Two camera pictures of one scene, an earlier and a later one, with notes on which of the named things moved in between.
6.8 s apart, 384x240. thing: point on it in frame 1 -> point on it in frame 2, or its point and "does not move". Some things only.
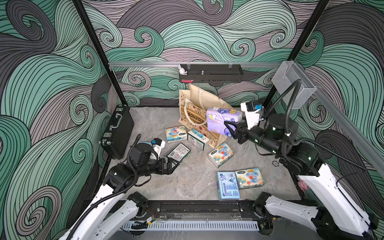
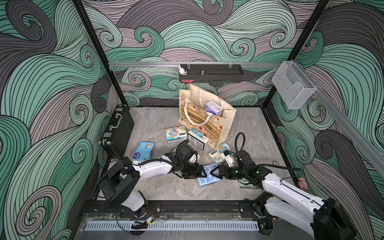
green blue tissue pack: x=197 y=139 does not move
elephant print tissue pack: x=176 y=133 does not move
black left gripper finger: x=172 y=165 -> x=203 y=174
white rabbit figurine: x=182 y=70 does not move
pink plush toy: x=303 y=185 does not move
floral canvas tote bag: x=193 y=104 does not move
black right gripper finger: x=233 y=132 -> x=219 y=176
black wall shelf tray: x=213 y=73 does not move
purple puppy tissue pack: x=216 y=117 -> x=213 y=108
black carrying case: x=116 y=136 does not move
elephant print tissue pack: x=221 y=155 does not move
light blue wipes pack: x=227 y=185 -> x=210 y=178
